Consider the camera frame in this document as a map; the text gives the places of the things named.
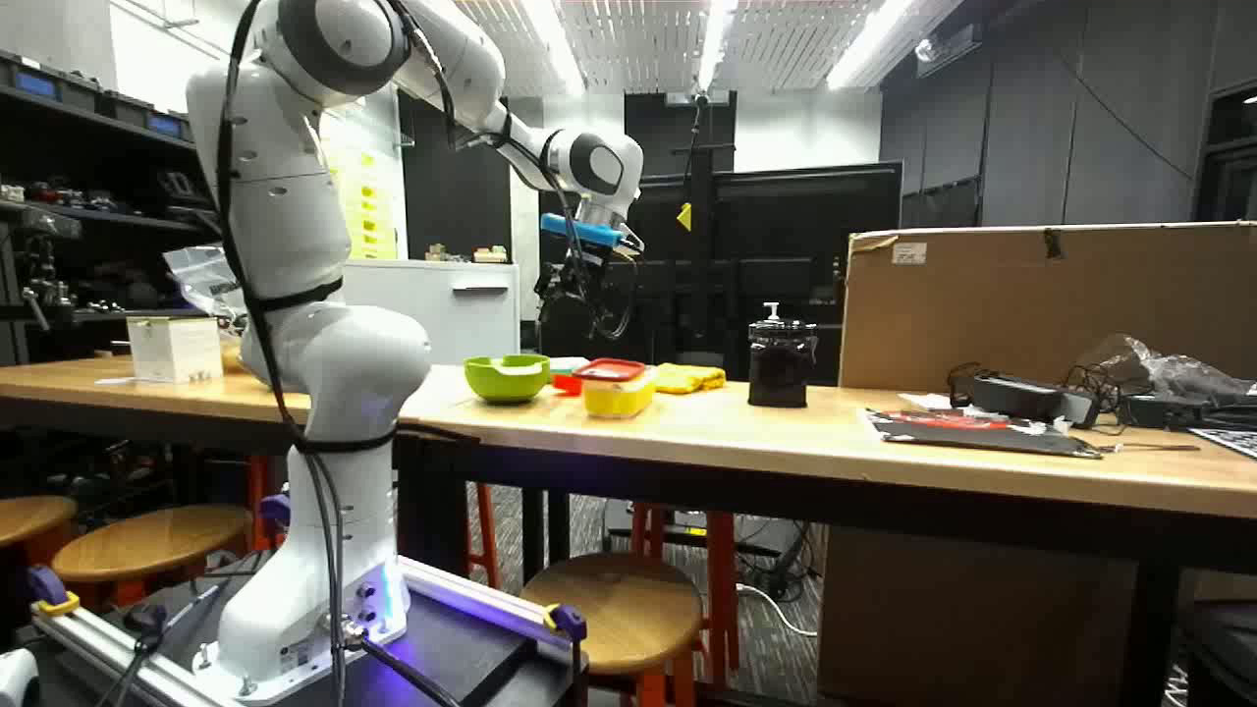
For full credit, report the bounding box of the large brown cardboard panel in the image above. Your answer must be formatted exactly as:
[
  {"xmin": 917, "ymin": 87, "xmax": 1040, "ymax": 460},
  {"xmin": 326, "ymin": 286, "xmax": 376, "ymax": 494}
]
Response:
[{"xmin": 838, "ymin": 218, "xmax": 1257, "ymax": 393}]

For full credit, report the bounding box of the red lid with marker tag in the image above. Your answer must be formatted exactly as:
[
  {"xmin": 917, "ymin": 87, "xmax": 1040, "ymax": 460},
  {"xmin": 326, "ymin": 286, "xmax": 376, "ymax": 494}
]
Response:
[{"xmin": 573, "ymin": 355, "xmax": 652, "ymax": 385}]

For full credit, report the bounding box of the grey keyboard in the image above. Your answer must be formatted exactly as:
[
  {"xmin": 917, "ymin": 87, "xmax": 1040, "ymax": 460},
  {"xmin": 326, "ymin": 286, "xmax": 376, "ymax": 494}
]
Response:
[{"xmin": 1185, "ymin": 421, "xmax": 1257, "ymax": 463}]

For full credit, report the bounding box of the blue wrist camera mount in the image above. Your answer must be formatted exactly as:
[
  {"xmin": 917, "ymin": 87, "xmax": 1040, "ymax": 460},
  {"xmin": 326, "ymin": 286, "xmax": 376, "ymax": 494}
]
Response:
[{"xmin": 538, "ymin": 207, "xmax": 629, "ymax": 255}]

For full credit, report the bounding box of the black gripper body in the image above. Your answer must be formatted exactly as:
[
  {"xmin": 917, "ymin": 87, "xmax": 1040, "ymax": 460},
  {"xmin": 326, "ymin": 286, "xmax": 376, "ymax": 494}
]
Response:
[{"xmin": 548, "ymin": 245, "xmax": 639, "ymax": 327}]

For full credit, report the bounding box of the yellow paper poster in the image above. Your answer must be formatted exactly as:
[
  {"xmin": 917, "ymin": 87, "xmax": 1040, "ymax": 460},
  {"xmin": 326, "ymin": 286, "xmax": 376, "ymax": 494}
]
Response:
[{"xmin": 336, "ymin": 138, "xmax": 404, "ymax": 266}]

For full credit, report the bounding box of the clear plastic bag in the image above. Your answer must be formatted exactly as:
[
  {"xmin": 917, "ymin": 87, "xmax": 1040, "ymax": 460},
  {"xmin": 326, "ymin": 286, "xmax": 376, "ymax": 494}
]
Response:
[{"xmin": 163, "ymin": 239, "xmax": 252, "ymax": 323}]

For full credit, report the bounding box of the black red magazine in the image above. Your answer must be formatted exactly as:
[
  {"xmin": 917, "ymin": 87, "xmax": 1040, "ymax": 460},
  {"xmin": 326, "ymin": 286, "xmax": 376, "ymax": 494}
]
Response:
[{"xmin": 861, "ymin": 402, "xmax": 1109, "ymax": 463}]

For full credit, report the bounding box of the red metal stool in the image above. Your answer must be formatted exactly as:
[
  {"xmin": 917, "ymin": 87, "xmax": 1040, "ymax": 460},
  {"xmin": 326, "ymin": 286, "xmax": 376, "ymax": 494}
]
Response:
[{"xmin": 633, "ymin": 501, "xmax": 748, "ymax": 687}]

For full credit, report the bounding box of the crumpled clear plastic wrap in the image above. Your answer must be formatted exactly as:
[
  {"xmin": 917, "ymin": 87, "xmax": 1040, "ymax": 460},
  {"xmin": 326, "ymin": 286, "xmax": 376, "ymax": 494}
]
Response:
[{"xmin": 1066, "ymin": 330, "xmax": 1257, "ymax": 414}]

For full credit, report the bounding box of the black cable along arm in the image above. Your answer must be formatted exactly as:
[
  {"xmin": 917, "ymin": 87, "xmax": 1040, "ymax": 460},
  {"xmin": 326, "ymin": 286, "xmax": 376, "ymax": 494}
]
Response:
[{"xmin": 211, "ymin": 0, "xmax": 353, "ymax": 707}]

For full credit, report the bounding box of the green bowl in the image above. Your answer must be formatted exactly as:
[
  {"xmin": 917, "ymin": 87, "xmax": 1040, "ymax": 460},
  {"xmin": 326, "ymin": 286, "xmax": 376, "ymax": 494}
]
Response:
[{"xmin": 459, "ymin": 349, "xmax": 554, "ymax": 409}]

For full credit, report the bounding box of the round wooden stool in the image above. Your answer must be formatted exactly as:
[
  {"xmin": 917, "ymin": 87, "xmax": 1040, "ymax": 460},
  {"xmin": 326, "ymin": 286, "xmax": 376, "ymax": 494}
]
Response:
[
  {"xmin": 0, "ymin": 493, "xmax": 82, "ymax": 560},
  {"xmin": 519, "ymin": 552, "xmax": 707, "ymax": 707},
  {"xmin": 49, "ymin": 505, "xmax": 254, "ymax": 611}
]

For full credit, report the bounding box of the black pump dispenser jar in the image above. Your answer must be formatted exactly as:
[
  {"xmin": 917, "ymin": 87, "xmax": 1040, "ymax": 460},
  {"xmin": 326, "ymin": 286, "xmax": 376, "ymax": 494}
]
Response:
[{"xmin": 743, "ymin": 300, "xmax": 827, "ymax": 414}]

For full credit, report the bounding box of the aluminium robot base cart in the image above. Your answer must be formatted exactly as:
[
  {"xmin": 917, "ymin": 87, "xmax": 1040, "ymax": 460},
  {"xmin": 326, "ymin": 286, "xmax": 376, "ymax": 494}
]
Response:
[{"xmin": 23, "ymin": 553, "xmax": 595, "ymax": 707}]

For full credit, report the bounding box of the cardboard box under table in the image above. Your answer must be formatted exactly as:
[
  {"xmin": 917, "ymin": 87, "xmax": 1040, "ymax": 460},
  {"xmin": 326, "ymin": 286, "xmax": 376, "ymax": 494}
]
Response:
[{"xmin": 815, "ymin": 522, "xmax": 1146, "ymax": 707}]

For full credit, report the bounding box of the white cabinet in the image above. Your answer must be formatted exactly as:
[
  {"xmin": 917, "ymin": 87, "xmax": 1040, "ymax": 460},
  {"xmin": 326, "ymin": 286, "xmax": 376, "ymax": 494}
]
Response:
[{"xmin": 343, "ymin": 255, "xmax": 524, "ymax": 371}]

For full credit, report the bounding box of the black storage shelf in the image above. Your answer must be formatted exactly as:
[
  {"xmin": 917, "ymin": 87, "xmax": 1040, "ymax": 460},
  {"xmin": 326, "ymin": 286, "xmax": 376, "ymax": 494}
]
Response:
[{"xmin": 0, "ymin": 48, "xmax": 227, "ymax": 366}]

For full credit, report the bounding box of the ceiling light strip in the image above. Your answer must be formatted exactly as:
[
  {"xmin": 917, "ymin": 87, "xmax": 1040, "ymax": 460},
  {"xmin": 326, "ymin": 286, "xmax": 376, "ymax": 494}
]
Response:
[
  {"xmin": 519, "ymin": 0, "xmax": 591, "ymax": 101},
  {"xmin": 823, "ymin": 0, "xmax": 922, "ymax": 100},
  {"xmin": 692, "ymin": 0, "xmax": 748, "ymax": 100}
]

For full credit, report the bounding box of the white cardboard box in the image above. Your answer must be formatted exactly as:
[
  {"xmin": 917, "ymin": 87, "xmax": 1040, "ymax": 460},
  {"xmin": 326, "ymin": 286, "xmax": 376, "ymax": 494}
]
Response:
[{"xmin": 121, "ymin": 310, "xmax": 227, "ymax": 389}]

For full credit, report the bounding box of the black headset device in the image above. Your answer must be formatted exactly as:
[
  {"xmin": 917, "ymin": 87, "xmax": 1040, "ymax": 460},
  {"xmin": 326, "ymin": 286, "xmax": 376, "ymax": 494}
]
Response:
[{"xmin": 947, "ymin": 363, "xmax": 1071, "ymax": 423}]

